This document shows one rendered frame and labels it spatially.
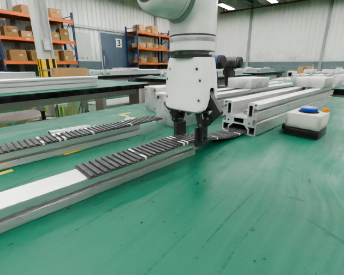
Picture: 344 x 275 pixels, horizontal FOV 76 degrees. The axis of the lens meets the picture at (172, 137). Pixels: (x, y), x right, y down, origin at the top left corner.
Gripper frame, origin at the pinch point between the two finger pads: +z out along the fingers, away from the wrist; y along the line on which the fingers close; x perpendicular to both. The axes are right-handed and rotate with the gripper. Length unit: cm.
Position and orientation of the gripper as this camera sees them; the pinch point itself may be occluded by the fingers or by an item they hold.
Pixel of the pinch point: (189, 133)
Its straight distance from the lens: 46.2
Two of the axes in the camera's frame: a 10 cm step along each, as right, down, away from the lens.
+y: 6.9, 2.2, -6.9
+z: 0.0, 9.5, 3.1
